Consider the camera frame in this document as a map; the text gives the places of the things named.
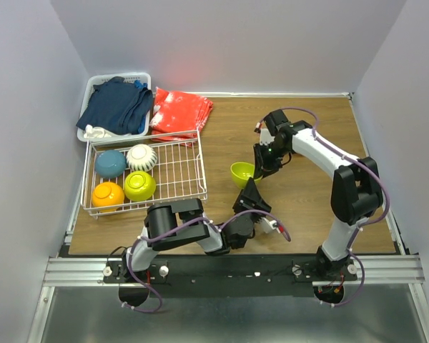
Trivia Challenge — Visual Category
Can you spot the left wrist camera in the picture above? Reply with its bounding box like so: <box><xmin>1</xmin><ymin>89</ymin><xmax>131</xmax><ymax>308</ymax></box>
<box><xmin>259</xmin><ymin>217</ymin><xmax>281</xmax><ymax>234</ymax></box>

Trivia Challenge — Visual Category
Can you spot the red white tie-dye towel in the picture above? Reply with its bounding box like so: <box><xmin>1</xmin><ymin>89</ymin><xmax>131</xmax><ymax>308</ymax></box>
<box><xmin>149</xmin><ymin>87</ymin><xmax>213</xmax><ymax>141</ymax></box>

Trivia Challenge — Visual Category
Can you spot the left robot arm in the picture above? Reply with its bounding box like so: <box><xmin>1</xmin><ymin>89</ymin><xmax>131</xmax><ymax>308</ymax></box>
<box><xmin>119</xmin><ymin>178</ymin><xmax>279</xmax><ymax>282</ymax></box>

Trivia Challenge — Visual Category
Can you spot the white wire dish rack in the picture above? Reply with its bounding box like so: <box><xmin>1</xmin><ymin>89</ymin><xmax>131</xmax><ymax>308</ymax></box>
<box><xmin>80</xmin><ymin>129</ymin><xmax>207</xmax><ymax>218</ymax></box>

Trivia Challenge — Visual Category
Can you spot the white blue patterned bowl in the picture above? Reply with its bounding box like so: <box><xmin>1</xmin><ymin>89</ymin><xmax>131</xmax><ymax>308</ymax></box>
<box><xmin>126</xmin><ymin>144</ymin><xmax>158</xmax><ymax>172</ymax></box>

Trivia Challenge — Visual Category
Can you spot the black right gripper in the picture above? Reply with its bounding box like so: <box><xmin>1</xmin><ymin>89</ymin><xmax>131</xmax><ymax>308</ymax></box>
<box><xmin>253</xmin><ymin>141</ymin><xmax>290</xmax><ymax>179</ymax></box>

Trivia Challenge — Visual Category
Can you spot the white plastic basket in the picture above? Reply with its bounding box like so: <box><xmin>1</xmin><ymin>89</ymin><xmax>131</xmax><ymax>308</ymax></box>
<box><xmin>76</xmin><ymin>72</ymin><xmax>154</xmax><ymax>142</ymax></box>

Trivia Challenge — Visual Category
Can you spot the white cloth bag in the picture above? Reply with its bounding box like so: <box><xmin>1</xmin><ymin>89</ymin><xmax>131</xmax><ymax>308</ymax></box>
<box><xmin>83</xmin><ymin>124</ymin><xmax>115</xmax><ymax>139</ymax></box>

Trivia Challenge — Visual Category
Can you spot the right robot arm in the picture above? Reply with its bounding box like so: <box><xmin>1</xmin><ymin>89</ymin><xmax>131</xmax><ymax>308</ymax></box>
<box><xmin>253</xmin><ymin>109</ymin><xmax>387</xmax><ymax>280</ymax></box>

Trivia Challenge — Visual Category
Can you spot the dark blue denim cloth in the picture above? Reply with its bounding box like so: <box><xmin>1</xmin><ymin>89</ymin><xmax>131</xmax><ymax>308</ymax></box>
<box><xmin>76</xmin><ymin>76</ymin><xmax>154</xmax><ymax>135</ymax></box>

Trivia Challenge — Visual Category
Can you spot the aluminium frame rail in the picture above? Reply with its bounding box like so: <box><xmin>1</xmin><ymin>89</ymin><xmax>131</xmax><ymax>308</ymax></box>
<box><xmin>28</xmin><ymin>255</ymin><xmax>429</xmax><ymax>342</ymax></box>

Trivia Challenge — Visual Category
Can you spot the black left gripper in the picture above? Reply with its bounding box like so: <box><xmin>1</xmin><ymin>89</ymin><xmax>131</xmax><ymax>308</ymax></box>
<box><xmin>232</xmin><ymin>179</ymin><xmax>270</xmax><ymax>223</ymax></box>

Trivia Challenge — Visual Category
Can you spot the yellow orange bowl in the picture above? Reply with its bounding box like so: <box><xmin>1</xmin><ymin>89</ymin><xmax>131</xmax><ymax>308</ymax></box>
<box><xmin>92</xmin><ymin>182</ymin><xmax>125</xmax><ymax>213</ymax></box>

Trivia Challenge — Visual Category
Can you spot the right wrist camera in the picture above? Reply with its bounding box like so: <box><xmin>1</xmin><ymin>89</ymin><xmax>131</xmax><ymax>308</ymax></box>
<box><xmin>259</xmin><ymin>128</ymin><xmax>275</xmax><ymax>146</ymax></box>

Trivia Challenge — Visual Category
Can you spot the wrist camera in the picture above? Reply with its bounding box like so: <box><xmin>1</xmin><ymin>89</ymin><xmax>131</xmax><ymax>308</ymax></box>
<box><xmin>259</xmin><ymin>128</ymin><xmax>275</xmax><ymax>146</ymax></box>
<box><xmin>259</xmin><ymin>217</ymin><xmax>281</xmax><ymax>234</ymax></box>

